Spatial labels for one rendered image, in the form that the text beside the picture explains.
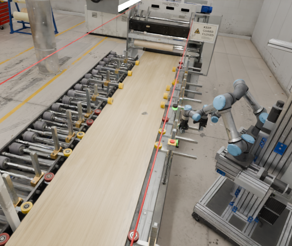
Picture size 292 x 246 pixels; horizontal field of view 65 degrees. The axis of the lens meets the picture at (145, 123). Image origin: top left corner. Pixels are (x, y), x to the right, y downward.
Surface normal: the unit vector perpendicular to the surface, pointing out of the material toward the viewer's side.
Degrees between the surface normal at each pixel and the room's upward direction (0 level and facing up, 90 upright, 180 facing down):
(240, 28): 90
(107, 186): 0
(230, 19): 90
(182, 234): 0
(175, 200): 0
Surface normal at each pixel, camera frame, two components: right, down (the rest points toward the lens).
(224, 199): 0.09, -0.81
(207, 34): -0.22, 0.55
